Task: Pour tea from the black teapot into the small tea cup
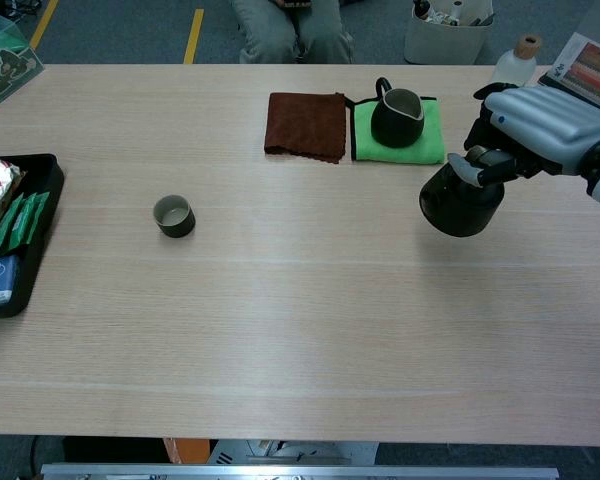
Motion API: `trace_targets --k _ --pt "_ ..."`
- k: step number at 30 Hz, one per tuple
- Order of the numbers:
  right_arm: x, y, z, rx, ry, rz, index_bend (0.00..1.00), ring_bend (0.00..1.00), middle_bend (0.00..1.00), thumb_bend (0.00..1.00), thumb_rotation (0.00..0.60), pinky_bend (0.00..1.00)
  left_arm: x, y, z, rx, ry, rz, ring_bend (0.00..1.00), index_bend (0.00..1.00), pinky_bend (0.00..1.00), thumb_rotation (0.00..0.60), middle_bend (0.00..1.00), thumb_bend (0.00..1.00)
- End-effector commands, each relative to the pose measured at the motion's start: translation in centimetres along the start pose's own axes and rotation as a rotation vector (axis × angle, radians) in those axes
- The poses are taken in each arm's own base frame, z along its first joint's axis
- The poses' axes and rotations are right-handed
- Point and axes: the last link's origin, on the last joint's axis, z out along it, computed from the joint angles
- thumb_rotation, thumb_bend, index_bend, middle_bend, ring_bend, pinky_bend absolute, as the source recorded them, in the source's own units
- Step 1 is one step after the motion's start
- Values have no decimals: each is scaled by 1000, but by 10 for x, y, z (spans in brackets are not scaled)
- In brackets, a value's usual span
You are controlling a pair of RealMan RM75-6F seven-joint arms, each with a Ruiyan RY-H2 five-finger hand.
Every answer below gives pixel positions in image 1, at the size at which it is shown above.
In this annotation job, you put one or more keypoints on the black ceramic pitcher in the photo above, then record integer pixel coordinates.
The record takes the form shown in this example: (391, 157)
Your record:
(395, 130)

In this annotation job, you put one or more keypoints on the colour swatch book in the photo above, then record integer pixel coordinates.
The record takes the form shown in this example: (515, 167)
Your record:
(592, 67)

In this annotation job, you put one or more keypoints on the seated person in grey trousers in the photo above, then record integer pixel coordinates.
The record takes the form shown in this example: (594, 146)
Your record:
(280, 35)

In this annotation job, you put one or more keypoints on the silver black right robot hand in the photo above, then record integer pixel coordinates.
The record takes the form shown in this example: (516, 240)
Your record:
(545, 125)

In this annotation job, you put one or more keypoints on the green transparent box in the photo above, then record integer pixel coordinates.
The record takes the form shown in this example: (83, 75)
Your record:
(5, 65)

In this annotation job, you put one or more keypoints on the green tea sachet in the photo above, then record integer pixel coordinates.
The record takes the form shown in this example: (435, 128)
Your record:
(2, 230)
(37, 215)
(22, 225)

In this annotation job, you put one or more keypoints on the black plastic tray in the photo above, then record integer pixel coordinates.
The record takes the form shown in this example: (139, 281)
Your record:
(35, 240)

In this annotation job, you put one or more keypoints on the aluminium rail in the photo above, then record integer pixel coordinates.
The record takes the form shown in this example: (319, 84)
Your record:
(300, 472)

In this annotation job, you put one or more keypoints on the green cloth with black trim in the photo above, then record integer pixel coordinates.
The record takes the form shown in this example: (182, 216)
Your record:
(430, 147)

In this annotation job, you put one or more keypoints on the small grey tea cup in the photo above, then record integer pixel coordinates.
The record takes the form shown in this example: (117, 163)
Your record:
(175, 220)

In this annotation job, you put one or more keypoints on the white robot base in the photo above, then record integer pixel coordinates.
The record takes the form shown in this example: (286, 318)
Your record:
(290, 452)

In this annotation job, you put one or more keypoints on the beige storage bin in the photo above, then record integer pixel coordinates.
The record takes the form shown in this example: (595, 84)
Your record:
(445, 42)

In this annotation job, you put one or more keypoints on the brown cloth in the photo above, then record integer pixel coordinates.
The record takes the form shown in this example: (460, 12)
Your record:
(305, 125)

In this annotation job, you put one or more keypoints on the orange panel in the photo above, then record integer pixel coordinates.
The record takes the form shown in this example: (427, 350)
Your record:
(187, 450)

